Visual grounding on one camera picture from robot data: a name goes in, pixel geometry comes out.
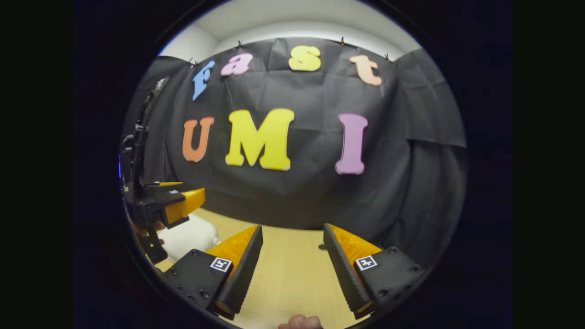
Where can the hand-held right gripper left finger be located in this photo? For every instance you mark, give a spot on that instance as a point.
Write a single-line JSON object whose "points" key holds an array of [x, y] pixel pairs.
{"points": [[244, 274]]}

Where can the white suitcase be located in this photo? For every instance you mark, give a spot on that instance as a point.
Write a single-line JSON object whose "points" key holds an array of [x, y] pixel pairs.
{"points": [[192, 237]]}

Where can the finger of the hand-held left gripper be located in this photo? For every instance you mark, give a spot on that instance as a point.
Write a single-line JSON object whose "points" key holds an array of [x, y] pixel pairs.
{"points": [[169, 184], [183, 205]]}

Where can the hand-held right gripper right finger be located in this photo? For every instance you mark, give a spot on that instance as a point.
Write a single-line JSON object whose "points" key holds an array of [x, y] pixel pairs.
{"points": [[345, 274]]}

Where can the black backdrop cloth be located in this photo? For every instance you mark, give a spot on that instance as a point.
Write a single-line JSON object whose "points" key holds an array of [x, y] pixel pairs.
{"points": [[297, 201]]}

